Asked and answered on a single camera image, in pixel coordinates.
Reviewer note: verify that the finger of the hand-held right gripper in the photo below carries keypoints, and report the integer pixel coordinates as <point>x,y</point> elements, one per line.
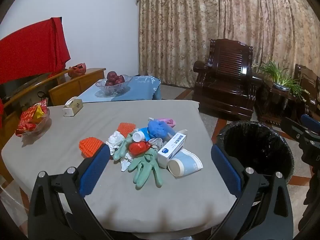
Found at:
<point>310,121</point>
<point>292,128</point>

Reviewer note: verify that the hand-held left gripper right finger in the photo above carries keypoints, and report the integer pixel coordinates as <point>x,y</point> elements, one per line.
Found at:
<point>225,170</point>

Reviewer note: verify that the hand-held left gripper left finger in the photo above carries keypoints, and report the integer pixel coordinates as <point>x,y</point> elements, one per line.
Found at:
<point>93,170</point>

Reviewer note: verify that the black lined trash bin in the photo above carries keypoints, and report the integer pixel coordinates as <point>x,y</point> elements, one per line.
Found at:
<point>255,142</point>

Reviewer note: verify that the blue cover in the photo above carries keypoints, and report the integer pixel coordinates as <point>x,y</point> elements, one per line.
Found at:
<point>157,128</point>

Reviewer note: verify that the orange foam fruit net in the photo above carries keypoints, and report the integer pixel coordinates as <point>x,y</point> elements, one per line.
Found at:
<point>91,148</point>
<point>126,128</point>

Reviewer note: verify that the dark wooden side table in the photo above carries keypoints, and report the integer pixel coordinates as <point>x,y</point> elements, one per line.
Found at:
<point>272,105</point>

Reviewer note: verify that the green rubber glove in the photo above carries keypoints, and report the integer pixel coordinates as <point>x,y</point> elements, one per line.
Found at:
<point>122,148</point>
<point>145,167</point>

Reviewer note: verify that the dark wooden armchair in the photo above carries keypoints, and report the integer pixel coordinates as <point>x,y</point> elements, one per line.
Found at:
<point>307,85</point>
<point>225,80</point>

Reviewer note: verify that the white crumpled tissue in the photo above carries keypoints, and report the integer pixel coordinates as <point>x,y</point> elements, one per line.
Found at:
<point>115,140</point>

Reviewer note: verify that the white and blue paper cup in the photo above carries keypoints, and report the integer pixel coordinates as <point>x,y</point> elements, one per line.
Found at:
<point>185,165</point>

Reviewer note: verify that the ceramic plant pot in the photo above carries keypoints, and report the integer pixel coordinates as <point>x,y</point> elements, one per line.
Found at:
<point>281,86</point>

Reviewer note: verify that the red shiny wrapper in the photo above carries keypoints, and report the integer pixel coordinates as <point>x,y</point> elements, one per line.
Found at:
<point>137,148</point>

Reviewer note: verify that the white and blue carton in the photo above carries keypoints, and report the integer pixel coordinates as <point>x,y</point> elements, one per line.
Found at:
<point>172,147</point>

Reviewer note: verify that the green potted plant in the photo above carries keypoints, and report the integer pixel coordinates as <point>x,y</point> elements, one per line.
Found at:
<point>272,70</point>

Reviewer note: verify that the white tissue box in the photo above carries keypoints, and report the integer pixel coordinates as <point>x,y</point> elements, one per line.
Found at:
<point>75,107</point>

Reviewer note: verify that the grey crumpled paper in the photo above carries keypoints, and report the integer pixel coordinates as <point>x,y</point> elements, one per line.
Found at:
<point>156,143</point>

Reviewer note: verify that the pink plastic item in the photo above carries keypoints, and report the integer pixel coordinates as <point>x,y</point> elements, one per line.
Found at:
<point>167,120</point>

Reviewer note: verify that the glass fruit bowl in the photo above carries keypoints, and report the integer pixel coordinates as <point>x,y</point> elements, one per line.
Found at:
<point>112,89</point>

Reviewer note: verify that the red apple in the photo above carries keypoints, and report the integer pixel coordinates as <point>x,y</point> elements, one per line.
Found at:
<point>120,79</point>
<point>110,82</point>
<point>111,75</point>

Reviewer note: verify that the curved wooden chair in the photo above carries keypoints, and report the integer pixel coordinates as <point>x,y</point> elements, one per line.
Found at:
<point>10,127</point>

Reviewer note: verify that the light blue tablecloth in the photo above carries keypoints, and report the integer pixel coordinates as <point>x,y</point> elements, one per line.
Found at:
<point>140,87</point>

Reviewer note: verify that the red cloth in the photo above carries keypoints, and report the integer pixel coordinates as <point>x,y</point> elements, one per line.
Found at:
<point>30,52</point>

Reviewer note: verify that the beige patterned curtain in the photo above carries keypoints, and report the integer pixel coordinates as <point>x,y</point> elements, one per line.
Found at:
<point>200,17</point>

